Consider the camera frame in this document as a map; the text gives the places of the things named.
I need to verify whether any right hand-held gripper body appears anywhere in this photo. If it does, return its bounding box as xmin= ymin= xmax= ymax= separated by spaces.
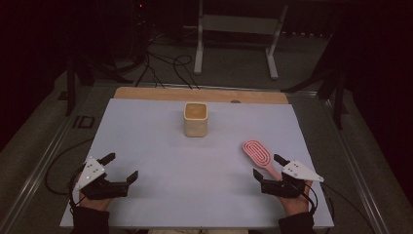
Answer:
xmin=261 ymin=159 xmax=325 ymax=199

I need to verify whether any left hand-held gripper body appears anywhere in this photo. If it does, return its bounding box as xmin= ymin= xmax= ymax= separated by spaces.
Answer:
xmin=75 ymin=156 xmax=131 ymax=201

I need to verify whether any pink hairbrush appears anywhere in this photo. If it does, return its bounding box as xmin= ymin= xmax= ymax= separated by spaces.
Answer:
xmin=242 ymin=139 xmax=283 ymax=181

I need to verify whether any beige square cup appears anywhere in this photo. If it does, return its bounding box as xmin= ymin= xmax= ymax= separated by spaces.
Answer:
xmin=183 ymin=101 xmax=208 ymax=138

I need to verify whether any person's left hand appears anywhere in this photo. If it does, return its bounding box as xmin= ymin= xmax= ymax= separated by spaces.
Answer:
xmin=78 ymin=190 xmax=113 ymax=213

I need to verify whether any person's right hand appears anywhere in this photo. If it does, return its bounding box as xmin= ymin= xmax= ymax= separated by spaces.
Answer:
xmin=279 ymin=180 xmax=314 ymax=216

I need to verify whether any white board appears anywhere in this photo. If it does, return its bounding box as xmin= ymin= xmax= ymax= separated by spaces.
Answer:
xmin=59 ymin=97 xmax=335 ymax=229

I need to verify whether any black stand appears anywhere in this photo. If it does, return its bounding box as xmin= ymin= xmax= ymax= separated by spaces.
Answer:
xmin=281 ymin=32 xmax=350 ymax=131
xmin=57 ymin=55 xmax=134 ymax=117

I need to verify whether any white metal stand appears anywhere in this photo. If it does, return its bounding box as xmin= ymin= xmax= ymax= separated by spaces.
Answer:
xmin=193 ymin=0 xmax=289 ymax=81

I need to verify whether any left hand-held gripper cable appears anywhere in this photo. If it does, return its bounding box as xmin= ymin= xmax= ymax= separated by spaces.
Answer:
xmin=44 ymin=137 xmax=95 ymax=209

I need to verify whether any hand-held gripper cable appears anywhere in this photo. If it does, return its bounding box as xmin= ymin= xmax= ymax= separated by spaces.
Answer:
xmin=301 ymin=181 xmax=378 ymax=234
xmin=44 ymin=137 xmax=95 ymax=209

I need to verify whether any right hand-held gripper cable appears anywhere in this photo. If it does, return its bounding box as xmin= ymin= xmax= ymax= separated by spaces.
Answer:
xmin=301 ymin=181 xmax=378 ymax=234

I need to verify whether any aluminium rail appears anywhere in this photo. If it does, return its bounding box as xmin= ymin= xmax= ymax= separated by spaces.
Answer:
xmin=0 ymin=86 xmax=98 ymax=234
xmin=319 ymin=97 xmax=391 ymax=234

